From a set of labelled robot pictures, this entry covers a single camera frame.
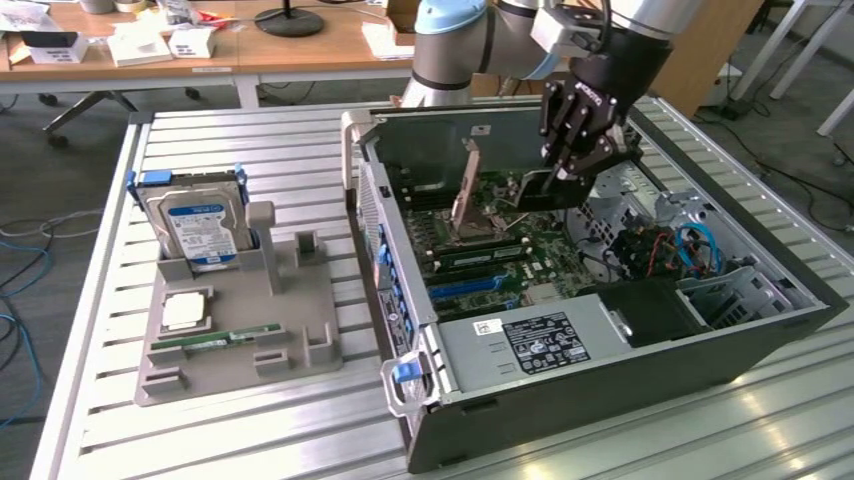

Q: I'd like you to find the black plastic shroud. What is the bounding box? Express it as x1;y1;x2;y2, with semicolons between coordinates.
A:
577;277;713;349

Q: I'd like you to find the CPU socket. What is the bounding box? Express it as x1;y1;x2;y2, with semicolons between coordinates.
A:
445;209;509;246

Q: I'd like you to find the blue expansion slot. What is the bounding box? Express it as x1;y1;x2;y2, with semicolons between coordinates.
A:
426;272;509;305

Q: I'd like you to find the silver CPU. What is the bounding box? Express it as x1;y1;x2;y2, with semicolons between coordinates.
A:
162;294;210;331

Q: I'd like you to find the black open PC case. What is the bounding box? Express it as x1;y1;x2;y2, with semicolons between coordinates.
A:
339;97;852;475

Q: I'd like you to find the red wire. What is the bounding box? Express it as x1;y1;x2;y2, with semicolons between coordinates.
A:
652;232;676;274

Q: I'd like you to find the blue floor cable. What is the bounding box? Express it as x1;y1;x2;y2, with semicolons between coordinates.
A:
0;239;52;427

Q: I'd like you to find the white open box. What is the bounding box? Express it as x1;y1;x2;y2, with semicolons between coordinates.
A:
106;23;175;69

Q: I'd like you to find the green motherboard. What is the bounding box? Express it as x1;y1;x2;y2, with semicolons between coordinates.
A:
390;167;606;324

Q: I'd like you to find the silver metal disk bay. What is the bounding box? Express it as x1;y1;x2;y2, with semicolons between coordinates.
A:
674;265;800;331
566;164;673;254

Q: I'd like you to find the grey power supply unit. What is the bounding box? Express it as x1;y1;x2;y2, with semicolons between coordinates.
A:
437;293;633;394

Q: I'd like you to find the white metal desk leg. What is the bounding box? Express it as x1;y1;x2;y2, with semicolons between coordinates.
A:
817;89;854;137
769;0;854;100
729;0;813;101

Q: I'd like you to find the hard disk in blue caddy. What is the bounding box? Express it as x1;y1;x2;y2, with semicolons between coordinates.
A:
125;168;261;274

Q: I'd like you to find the wooden desk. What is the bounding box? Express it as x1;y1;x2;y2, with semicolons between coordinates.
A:
0;0;606;109

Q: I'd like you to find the white box black lid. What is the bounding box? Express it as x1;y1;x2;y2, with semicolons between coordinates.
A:
19;30;91;65

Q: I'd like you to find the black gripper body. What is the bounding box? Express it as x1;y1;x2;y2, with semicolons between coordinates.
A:
572;22;676;144

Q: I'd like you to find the crumpled plastic bag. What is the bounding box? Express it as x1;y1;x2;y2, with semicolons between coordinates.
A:
0;0;55;34

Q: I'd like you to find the blue wire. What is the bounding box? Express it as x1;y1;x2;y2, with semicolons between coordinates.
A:
674;223;728;276

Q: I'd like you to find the green RAM stick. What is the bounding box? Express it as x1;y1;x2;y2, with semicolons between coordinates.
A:
150;323;282;351

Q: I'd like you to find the white floor cable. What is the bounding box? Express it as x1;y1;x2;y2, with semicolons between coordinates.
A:
0;208;103;239

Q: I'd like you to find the grey plastic parts rack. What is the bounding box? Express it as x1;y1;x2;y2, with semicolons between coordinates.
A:
133;199;349;409

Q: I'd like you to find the small white printed box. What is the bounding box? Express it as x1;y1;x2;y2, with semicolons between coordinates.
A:
166;27;219;60

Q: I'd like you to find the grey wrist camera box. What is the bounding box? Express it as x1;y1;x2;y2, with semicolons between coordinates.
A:
532;3;608;57

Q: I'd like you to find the brown cardboard box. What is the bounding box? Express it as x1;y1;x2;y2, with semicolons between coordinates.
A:
386;0;422;34

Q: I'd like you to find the black power strip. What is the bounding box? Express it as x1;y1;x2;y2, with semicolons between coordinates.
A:
697;102;749;121

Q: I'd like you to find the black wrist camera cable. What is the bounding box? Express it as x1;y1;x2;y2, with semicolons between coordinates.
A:
598;0;617;54

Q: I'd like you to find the black round lamp base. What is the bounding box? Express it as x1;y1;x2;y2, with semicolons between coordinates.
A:
253;0;327;39

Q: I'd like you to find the wooden cabinet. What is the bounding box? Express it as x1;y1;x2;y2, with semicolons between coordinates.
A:
626;29;766;117

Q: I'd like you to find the black graphics card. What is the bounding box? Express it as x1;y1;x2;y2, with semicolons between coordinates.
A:
450;138;597;236

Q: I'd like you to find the white booklet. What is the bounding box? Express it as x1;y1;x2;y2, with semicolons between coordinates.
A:
359;22;417;62

